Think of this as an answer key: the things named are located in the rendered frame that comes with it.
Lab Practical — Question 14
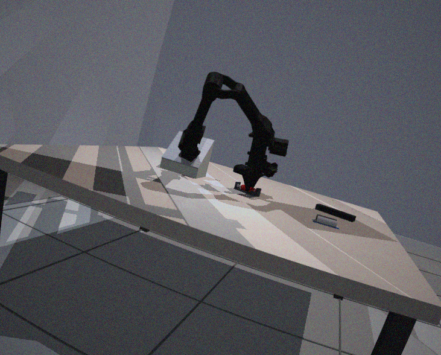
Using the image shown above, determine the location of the black rectangular bar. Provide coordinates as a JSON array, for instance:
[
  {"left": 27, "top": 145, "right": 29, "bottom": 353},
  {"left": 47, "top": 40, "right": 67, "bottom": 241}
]
[{"left": 316, "top": 204, "right": 356, "bottom": 222}]

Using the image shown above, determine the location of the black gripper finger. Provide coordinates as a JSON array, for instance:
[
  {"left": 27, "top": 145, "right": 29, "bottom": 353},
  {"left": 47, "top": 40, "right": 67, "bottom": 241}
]
[
  {"left": 251, "top": 173, "right": 265, "bottom": 188},
  {"left": 243, "top": 175, "right": 257, "bottom": 191}
]

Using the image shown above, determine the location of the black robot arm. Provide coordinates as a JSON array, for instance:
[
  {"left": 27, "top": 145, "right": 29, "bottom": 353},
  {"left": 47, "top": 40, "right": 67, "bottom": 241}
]
[{"left": 178, "top": 72, "right": 289, "bottom": 178}]

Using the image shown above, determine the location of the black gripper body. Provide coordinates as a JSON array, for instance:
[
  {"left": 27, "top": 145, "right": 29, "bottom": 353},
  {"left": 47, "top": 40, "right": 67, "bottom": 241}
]
[{"left": 233, "top": 149, "right": 267, "bottom": 176}]

